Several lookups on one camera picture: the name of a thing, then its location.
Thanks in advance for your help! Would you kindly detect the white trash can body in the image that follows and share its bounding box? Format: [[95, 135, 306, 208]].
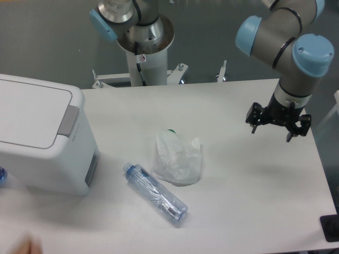
[[1, 75, 100, 195]]

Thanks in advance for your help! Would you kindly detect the white plastic bag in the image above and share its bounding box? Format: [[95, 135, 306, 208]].
[[151, 129, 202, 186]]

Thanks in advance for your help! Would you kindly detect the white pedestal base frame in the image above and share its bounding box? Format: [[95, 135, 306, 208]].
[[91, 60, 228, 89]]

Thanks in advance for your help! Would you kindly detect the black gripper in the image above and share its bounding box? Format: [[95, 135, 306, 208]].
[[245, 99, 312, 142]]

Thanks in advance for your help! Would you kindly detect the white trash can lid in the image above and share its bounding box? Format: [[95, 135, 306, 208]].
[[1, 78, 84, 149]]

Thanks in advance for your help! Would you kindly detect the white object right edge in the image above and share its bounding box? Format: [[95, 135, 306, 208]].
[[334, 90, 339, 111]]

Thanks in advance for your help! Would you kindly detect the blue bottle at left edge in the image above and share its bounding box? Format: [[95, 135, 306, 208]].
[[0, 167, 7, 186]]

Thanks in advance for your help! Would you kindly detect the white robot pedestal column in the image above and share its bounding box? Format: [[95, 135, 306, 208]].
[[118, 14, 174, 73]]

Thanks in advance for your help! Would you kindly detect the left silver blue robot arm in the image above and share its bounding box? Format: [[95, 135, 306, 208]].
[[90, 1, 183, 87]]

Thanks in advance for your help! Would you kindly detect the black device at table edge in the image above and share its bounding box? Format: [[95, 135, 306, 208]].
[[320, 214, 338, 242]]

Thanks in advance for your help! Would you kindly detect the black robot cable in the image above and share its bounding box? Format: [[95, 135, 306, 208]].
[[133, 41, 147, 87]]

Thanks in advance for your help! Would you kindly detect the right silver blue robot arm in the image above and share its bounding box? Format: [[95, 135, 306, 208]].
[[235, 1, 334, 142]]

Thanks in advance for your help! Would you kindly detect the clear plastic water bottle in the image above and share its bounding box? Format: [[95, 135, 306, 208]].
[[123, 163, 189, 228]]

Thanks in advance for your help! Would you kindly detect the blurry tan object corner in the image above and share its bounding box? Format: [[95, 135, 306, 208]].
[[8, 238, 43, 254]]

